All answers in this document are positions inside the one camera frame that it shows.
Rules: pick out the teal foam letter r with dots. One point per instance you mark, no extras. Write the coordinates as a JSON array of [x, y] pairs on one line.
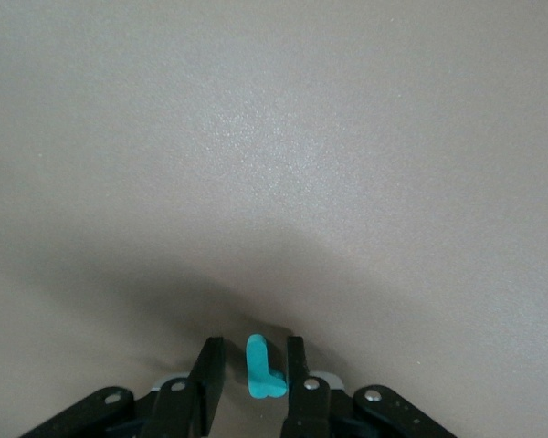
[[258, 365]]

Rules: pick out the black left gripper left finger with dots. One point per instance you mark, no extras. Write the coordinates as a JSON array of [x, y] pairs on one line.
[[182, 406]]

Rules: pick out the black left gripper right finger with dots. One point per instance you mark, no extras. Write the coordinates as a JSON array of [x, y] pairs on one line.
[[315, 410]]

